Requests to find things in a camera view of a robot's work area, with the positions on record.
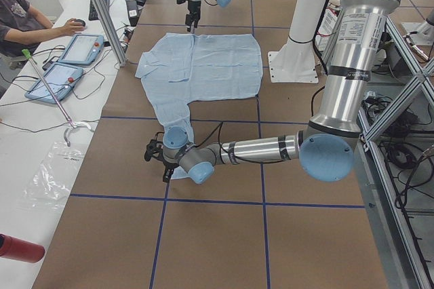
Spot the clear plastic bag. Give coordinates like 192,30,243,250
18,141,87,212

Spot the light blue shirt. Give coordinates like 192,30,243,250
135,32,264,180

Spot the metal reacher stick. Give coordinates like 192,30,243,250
22,49,94,147

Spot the black computer mouse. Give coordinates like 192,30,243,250
74,19,86,27

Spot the blue teach pendant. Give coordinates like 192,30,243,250
24,62,84,104
58,34,104,66

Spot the aluminium frame post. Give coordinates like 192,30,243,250
92,0,126,67

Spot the upper blue teach pendant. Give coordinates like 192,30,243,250
58,34,104,66

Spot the lower blue teach pendant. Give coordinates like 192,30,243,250
24,62,84,104

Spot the seated person grey shirt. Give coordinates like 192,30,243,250
1,0,85,57

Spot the red cylinder bottle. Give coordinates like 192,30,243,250
1,234,45,263

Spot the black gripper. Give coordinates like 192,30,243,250
185,0,201,31
163,159,179,182

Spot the black keyboard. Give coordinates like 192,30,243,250
88,0,111,21

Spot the aluminium frame rack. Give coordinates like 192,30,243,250
356,0,433,288

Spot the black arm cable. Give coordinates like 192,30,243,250
195,85,326,164

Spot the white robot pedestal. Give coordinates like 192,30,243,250
268,0,328,83

